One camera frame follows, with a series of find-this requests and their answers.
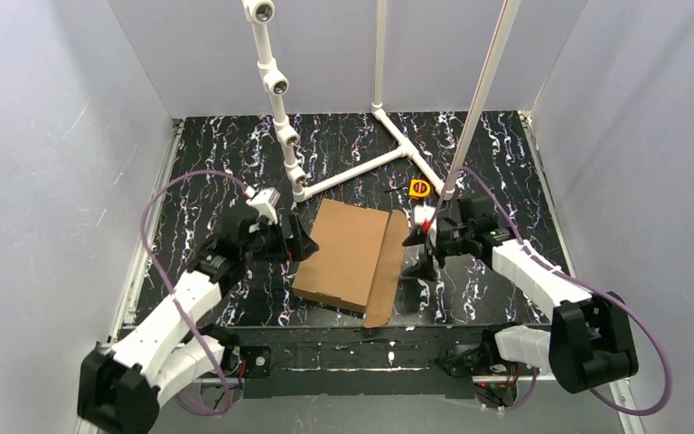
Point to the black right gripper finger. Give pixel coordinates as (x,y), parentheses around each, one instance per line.
(424,267)
(418,236)

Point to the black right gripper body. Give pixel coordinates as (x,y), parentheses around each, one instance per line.
(438,240)

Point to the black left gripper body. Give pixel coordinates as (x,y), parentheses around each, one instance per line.
(287,238)

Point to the brown cardboard box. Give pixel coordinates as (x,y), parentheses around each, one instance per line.
(358,264)

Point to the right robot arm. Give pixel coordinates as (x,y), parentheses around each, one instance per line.
(589,341)

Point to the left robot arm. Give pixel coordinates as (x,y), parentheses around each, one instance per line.
(123,389)

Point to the yellow tape measure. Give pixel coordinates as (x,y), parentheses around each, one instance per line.
(419,189)

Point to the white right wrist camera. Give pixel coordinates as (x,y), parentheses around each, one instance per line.
(422,218)

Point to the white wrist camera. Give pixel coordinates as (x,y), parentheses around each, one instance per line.
(265,203)
(422,218)

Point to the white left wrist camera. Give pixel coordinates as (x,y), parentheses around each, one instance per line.
(265,203)

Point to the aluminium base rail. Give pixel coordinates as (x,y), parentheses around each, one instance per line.
(122,389)

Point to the white PVC pipe frame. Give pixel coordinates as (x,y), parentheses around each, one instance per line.
(260,13)

